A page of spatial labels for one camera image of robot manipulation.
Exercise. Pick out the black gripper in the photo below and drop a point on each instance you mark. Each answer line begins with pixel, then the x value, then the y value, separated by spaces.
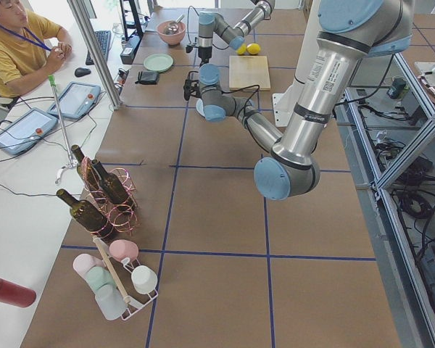
pixel 202 103
pixel 204 54

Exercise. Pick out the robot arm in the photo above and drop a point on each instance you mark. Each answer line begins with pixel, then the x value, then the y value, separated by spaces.
pixel 213 23
pixel 349 32

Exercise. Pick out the light blue plate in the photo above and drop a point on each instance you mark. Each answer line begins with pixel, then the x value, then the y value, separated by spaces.
pixel 199 107

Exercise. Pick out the light green plate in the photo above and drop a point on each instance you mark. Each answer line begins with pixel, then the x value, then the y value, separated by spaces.
pixel 158 62

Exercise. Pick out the pink bowl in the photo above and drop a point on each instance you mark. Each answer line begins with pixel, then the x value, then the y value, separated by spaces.
pixel 171 37

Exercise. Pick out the lemon far from board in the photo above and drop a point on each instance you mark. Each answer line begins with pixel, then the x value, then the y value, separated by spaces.
pixel 242 50

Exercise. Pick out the metal scoop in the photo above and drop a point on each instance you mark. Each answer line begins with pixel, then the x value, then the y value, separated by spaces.
pixel 173 26

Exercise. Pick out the bamboo cutting board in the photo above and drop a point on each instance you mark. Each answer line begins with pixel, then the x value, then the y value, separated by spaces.
pixel 247 71

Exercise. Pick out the dark grey folded cloth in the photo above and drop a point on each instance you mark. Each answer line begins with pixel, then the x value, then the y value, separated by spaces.
pixel 148 78

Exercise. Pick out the lemon near board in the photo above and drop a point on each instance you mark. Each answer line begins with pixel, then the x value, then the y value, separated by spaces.
pixel 253 49

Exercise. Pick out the black power strip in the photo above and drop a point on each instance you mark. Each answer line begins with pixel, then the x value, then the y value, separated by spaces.
pixel 130 49

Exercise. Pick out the black computer mouse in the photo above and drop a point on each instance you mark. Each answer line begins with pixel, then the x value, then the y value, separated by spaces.
pixel 81 71

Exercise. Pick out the far blue teach pendant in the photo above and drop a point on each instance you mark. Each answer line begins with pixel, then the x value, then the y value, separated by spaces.
pixel 77 99

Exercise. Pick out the blue teach pendant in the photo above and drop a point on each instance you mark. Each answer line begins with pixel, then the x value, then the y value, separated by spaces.
pixel 77 99
pixel 21 135

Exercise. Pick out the grabber stick green tip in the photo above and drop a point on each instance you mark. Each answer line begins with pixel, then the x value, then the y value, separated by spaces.
pixel 71 161

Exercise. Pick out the dark green wine bottle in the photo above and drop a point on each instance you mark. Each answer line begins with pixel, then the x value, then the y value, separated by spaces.
pixel 87 215

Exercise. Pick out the man in yellow shirt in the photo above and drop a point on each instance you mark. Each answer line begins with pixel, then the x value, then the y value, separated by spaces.
pixel 31 48

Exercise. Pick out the pink plastic cup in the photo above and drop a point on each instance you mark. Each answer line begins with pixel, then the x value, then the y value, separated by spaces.
pixel 123 248

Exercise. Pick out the near blue teach pendant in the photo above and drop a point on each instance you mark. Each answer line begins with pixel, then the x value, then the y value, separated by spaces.
pixel 21 135

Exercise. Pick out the white plastic cup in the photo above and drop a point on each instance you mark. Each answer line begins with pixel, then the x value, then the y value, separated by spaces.
pixel 144 279

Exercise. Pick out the pale pink cup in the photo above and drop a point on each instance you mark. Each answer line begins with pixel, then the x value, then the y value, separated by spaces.
pixel 84 262

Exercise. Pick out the mint green cup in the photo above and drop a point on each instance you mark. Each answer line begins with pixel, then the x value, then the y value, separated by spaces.
pixel 97 277

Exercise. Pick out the light grey cup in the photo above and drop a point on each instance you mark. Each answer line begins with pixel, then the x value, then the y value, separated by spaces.
pixel 110 302

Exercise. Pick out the red thermos bottle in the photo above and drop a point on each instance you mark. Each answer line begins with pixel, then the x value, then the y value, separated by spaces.
pixel 15 294

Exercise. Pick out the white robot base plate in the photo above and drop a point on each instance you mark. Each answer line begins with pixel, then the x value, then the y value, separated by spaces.
pixel 283 105

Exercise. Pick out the copper wire bottle rack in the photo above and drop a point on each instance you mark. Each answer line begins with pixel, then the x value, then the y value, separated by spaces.
pixel 123 217

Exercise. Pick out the aluminium frame post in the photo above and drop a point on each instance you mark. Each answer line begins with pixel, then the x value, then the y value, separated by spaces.
pixel 80 13

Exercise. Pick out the white wire cup rack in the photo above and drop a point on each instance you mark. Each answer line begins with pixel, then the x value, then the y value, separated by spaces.
pixel 125 286

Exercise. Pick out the wooden rack handle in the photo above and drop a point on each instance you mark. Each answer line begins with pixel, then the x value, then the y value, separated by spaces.
pixel 104 252

